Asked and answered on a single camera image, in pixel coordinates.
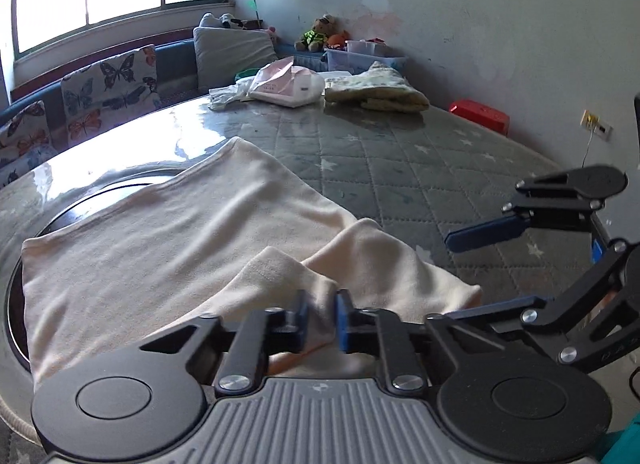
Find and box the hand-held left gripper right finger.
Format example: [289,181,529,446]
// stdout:
[335,289,501,392]

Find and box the person's teal clothing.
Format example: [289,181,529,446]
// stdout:
[594,413,640,464]

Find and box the white wall socket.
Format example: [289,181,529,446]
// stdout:
[580,111,614,141]

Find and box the white soft package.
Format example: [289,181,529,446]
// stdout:
[250,66,326,107]

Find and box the white plastic container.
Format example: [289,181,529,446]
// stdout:
[346,38,387,57]

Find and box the grey pillow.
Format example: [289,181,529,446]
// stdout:
[193,26,278,90]

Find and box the cream shirt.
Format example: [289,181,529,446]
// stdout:
[21,136,483,395]

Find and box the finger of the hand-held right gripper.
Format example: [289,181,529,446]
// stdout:
[444,239,640,376]
[444,164,629,252]

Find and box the yellow folded blanket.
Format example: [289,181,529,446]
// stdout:
[324,61,431,115]

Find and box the brown teddy bear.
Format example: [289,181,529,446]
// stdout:
[295,15,337,52]

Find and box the butterfly print cushion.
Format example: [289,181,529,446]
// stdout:
[0,100,53,188]
[61,45,162,147]

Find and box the black and white plush toy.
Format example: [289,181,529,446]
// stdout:
[200,12,262,32]

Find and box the blue sofa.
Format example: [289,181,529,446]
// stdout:
[0,38,326,185]

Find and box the translucent blue storage box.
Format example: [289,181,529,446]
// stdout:
[324,48,408,73]

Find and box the round built-in induction cooker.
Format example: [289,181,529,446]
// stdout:
[0,166,201,450]

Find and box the white crumpled plastic bag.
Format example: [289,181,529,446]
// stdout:
[207,78,262,111]

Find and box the red plastic stool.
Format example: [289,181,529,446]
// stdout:
[448,98,511,137]

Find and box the pink paper bag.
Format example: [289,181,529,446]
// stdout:
[248,56,297,95]

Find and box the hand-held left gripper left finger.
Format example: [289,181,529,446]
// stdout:
[140,289,311,395]

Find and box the thin power cable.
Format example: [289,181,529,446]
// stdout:
[579,125,597,168]

